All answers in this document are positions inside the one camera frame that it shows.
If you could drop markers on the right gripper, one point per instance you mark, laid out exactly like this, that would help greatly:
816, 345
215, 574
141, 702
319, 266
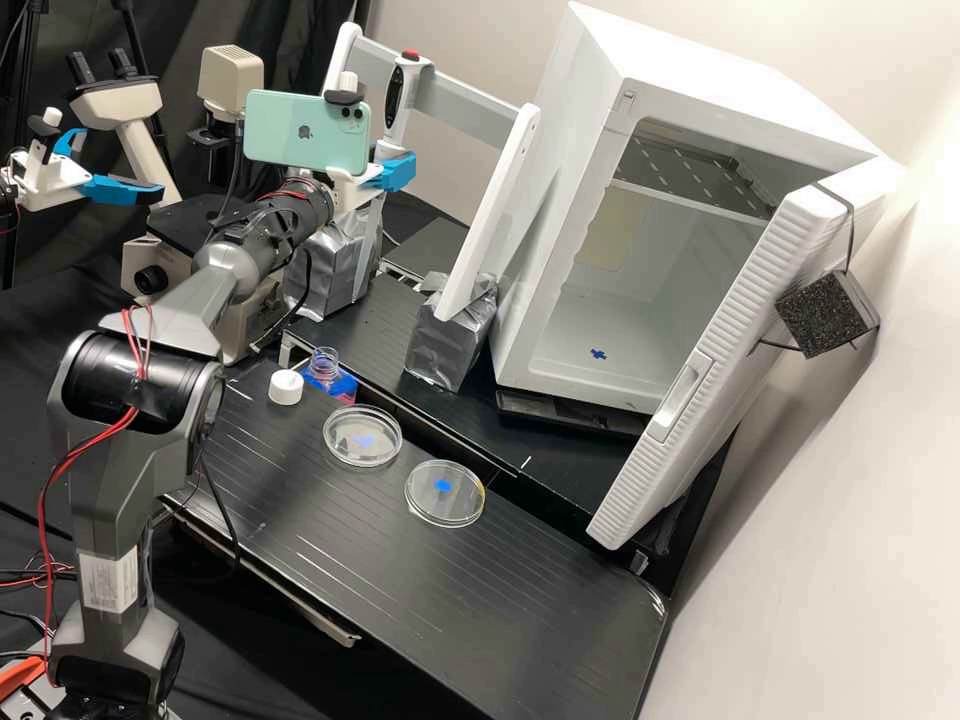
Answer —
358, 196

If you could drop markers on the right wrist camera phone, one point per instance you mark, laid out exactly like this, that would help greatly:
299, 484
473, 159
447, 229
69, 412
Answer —
300, 131

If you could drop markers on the cream microscope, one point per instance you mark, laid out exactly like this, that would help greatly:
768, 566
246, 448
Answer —
142, 150

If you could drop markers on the petri dish lid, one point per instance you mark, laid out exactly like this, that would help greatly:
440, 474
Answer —
445, 495

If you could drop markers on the black platform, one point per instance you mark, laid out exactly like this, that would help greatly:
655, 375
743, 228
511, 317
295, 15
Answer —
427, 244
450, 600
555, 472

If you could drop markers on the white pipette stand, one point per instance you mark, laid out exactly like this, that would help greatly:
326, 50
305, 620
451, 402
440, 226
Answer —
495, 225

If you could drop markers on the blue bottle holder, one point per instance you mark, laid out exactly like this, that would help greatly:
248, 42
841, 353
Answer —
337, 388

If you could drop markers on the white cap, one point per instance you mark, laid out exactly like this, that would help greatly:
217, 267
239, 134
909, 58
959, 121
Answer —
286, 387

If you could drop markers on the small bottle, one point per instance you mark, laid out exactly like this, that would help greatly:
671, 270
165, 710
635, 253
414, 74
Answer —
325, 364

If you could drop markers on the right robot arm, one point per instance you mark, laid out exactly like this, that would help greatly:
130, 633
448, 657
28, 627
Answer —
112, 480

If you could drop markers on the incubator door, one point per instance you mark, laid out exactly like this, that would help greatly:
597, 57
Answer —
720, 360

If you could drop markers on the white incubator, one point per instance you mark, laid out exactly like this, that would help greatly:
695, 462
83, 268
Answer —
585, 112

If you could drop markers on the left phone holder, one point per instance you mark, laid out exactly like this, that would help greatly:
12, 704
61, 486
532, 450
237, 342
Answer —
43, 142

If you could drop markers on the petri dish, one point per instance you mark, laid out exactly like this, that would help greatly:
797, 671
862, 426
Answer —
363, 437

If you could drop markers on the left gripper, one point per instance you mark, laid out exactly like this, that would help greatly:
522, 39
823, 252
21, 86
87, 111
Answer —
45, 176

